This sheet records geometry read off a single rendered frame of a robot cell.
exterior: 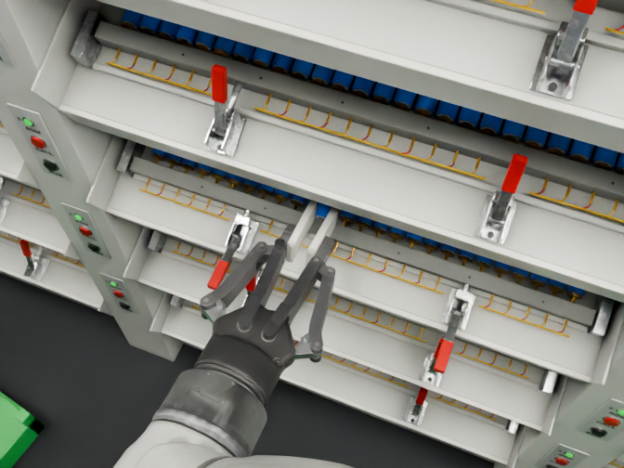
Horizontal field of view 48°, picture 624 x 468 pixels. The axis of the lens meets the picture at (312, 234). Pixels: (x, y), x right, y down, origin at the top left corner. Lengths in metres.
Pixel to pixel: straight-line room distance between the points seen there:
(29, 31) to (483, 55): 0.41
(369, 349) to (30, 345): 0.72
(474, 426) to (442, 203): 0.59
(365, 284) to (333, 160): 0.20
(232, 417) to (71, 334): 0.87
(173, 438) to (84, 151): 0.37
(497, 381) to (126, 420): 0.68
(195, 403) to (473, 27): 0.36
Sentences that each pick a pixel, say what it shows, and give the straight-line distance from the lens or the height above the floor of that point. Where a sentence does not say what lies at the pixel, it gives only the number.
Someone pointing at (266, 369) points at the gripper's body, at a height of 0.66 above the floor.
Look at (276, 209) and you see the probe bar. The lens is 0.83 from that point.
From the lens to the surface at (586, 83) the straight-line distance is 0.51.
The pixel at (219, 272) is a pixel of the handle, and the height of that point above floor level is 0.55.
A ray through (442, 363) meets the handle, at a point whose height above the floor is 0.55.
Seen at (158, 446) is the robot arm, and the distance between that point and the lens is 0.59.
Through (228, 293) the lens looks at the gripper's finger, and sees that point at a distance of 0.71.
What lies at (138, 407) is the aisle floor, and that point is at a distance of 1.36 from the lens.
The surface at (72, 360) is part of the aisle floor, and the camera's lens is 1.43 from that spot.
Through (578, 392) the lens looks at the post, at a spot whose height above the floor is 0.48.
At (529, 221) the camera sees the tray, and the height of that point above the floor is 0.73.
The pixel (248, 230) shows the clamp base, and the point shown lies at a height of 0.56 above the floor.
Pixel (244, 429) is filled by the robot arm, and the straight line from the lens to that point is 0.62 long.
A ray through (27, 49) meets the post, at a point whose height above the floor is 0.80.
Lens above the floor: 1.27
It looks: 59 degrees down
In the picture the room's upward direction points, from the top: straight up
